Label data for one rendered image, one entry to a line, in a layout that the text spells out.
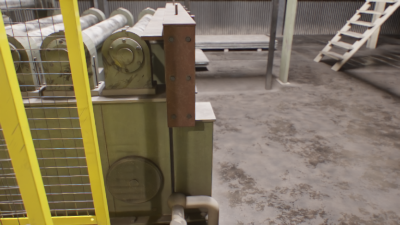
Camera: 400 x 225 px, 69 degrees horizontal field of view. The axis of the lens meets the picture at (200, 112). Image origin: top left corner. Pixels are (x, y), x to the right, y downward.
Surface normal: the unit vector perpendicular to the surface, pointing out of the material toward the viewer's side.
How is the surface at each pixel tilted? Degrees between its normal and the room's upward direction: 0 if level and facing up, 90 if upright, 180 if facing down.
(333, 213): 0
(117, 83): 90
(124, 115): 90
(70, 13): 90
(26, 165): 90
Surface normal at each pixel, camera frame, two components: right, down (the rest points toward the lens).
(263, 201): 0.00, -0.92
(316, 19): 0.10, 0.39
